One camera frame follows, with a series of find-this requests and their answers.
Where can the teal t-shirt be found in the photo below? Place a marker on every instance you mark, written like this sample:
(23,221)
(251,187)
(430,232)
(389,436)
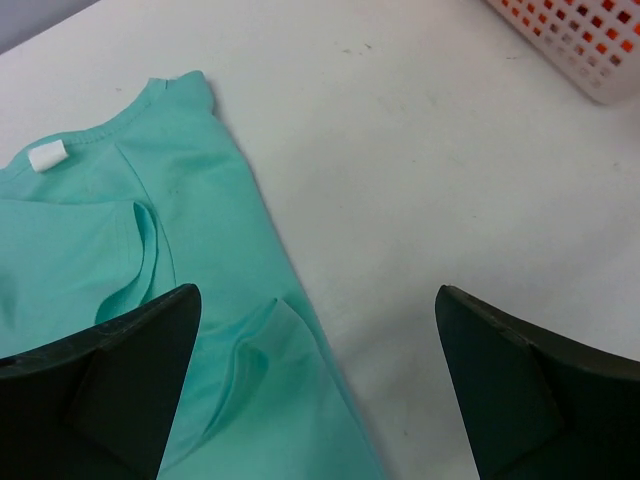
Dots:
(96,223)

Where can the white plastic basket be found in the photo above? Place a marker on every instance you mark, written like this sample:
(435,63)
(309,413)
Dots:
(595,43)

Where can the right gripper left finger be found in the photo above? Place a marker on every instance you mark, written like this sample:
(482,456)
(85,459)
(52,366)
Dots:
(99,404)

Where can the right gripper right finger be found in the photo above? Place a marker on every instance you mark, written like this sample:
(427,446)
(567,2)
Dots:
(536,404)

